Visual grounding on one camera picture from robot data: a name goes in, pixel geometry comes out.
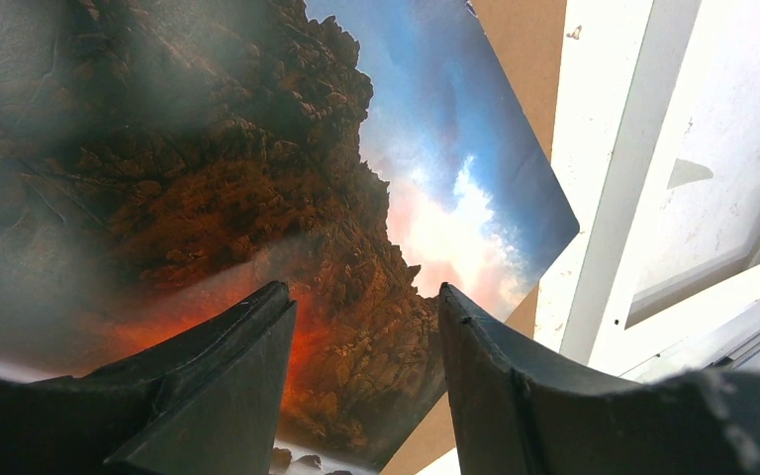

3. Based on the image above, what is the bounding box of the brown cardboard backing board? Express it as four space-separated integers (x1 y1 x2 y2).
382 1 567 474

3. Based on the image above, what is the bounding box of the white picture frame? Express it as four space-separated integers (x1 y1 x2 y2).
536 1 760 382

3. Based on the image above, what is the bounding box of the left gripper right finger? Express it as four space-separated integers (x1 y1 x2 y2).
438 284 760 474

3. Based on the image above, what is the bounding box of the landscape photo print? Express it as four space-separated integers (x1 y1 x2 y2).
0 1 579 474

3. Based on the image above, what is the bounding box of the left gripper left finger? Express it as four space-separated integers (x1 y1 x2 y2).
0 281 298 474

